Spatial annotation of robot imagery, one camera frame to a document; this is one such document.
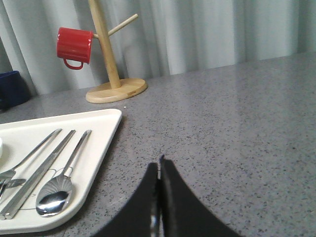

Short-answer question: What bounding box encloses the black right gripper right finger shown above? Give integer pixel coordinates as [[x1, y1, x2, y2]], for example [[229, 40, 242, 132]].
[[160, 156, 240, 237]]

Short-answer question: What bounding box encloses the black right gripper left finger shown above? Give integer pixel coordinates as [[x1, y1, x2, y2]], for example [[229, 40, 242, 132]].
[[95, 163, 158, 237]]

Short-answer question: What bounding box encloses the silver metal spoon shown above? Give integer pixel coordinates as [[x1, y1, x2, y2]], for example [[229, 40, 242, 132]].
[[36, 130, 92, 217]]

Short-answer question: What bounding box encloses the silver metal fork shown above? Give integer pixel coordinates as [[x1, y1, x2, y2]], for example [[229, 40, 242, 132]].
[[0, 128, 62, 197]]

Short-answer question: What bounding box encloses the white round plate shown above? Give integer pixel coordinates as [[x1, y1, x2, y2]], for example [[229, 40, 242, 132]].
[[0, 138, 3, 158]]

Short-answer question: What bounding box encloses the wooden mug tree stand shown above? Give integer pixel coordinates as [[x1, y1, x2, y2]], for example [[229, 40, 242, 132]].
[[85, 0, 148, 104]]

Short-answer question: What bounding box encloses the cream rabbit serving tray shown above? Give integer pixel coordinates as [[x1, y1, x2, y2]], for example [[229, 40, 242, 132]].
[[0, 109, 122, 235]]

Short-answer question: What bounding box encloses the dark blue mug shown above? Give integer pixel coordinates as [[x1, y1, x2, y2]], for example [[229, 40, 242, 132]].
[[0, 71, 32, 110]]

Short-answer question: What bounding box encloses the grey curtain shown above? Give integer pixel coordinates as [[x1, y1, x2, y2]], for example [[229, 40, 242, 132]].
[[0, 0, 316, 95]]

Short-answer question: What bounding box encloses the red ribbed mug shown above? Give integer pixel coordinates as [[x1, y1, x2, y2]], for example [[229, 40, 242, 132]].
[[56, 27, 93, 70]]

